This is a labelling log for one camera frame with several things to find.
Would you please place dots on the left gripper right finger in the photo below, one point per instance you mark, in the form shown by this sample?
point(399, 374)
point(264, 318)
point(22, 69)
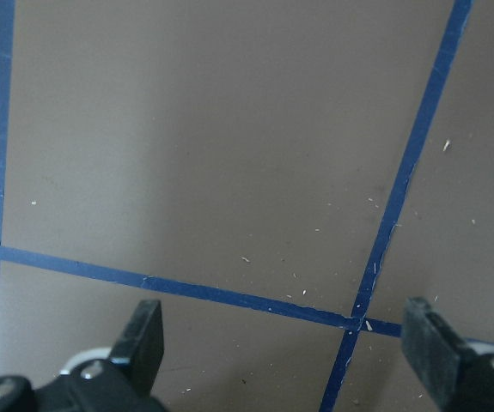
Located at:
point(457, 373)

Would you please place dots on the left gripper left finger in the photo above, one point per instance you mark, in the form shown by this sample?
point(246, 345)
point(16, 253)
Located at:
point(121, 380)

